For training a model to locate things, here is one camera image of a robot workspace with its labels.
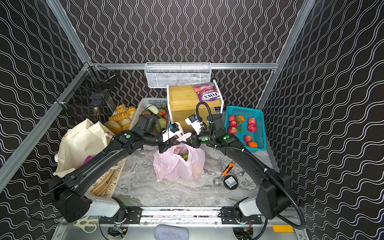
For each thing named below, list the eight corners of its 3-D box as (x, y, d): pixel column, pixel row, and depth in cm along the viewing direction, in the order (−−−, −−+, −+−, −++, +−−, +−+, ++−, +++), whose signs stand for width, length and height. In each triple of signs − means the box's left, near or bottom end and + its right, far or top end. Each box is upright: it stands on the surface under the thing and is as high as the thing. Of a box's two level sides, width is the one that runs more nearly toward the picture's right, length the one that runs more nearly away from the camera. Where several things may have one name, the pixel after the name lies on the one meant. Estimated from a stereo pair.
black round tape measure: (224, 189, 85) (224, 188, 83) (222, 176, 89) (223, 175, 88) (238, 189, 85) (239, 188, 83) (235, 176, 89) (236, 175, 88)
